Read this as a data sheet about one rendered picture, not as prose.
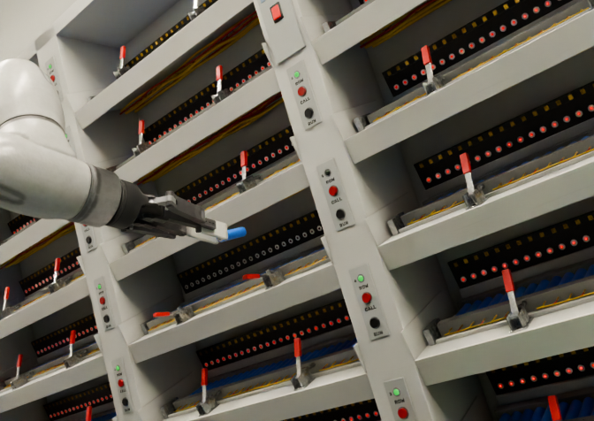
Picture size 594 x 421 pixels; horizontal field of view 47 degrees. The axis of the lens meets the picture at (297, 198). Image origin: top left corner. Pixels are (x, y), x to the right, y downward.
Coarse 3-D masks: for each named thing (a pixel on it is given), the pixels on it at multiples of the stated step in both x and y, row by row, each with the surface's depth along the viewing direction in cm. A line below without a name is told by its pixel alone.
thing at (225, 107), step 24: (264, 48) 128; (240, 72) 156; (264, 72) 138; (192, 96) 165; (216, 96) 139; (240, 96) 133; (264, 96) 130; (144, 120) 158; (168, 120) 171; (192, 120) 141; (216, 120) 138; (240, 120) 152; (144, 144) 154; (168, 144) 146; (192, 144) 143; (120, 168) 156; (144, 168) 152; (168, 168) 165
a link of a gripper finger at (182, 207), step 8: (168, 192) 107; (176, 200) 109; (184, 200) 110; (168, 208) 107; (176, 208) 108; (184, 208) 110; (192, 208) 112; (200, 208) 114; (184, 216) 111; (192, 216) 111; (200, 216) 113; (200, 224) 114
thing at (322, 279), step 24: (312, 240) 144; (264, 264) 152; (264, 288) 133; (288, 288) 126; (312, 288) 123; (336, 288) 120; (144, 312) 161; (216, 312) 137; (240, 312) 133; (264, 312) 130; (144, 336) 156; (168, 336) 146; (192, 336) 142
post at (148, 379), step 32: (64, 64) 170; (96, 64) 179; (64, 96) 170; (96, 128) 171; (128, 128) 179; (96, 160) 167; (96, 256) 161; (128, 288) 160; (160, 288) 167; (96, 320) 161; (128, 352) 154; (192, 352) 167; (128, 384) 154; (160, 384) 157; (128, 416) 154
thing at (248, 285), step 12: (324, 252) 126; (288, 264) 132; (300, 264) 130; (312, 264) 126; (228, 288) 143; (240, 288) 139; (252, 288) 135; (204, 300) 146; (216, 300) 144; (156, 324) 155
